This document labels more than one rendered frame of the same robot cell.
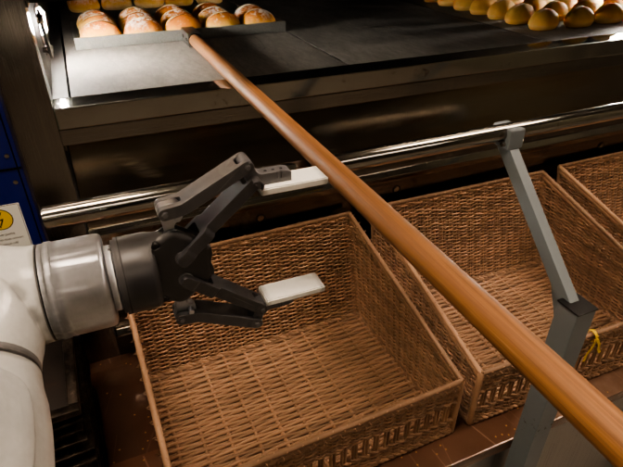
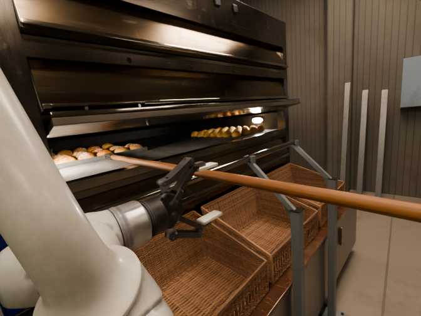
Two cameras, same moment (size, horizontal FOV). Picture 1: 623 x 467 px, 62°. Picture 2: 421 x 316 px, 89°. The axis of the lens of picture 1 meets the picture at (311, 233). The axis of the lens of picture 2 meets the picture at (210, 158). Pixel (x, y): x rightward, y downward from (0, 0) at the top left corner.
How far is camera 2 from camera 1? 0.22 m
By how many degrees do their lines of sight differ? 28
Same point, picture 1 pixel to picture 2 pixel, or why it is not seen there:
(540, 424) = (301, 268)
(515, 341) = (313, 190)
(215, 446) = not seen: outside the picture
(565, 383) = (339, 193)
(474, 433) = (276, 286)
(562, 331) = (296, 222)
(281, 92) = not seen: hidden behind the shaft
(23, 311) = (114, 234)
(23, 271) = (108, 217)
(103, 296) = (148, 222)
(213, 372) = not seen: hidden behind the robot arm
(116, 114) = (90, 184)
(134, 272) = (157, 210)
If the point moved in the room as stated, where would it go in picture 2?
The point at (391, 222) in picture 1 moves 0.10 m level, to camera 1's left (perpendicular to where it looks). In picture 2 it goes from (242, 177) to (208, 185)
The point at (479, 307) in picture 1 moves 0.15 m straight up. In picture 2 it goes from (293, 187) to (291, 120)
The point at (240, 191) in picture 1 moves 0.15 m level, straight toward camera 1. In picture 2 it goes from (190, 170) to (227, 185)
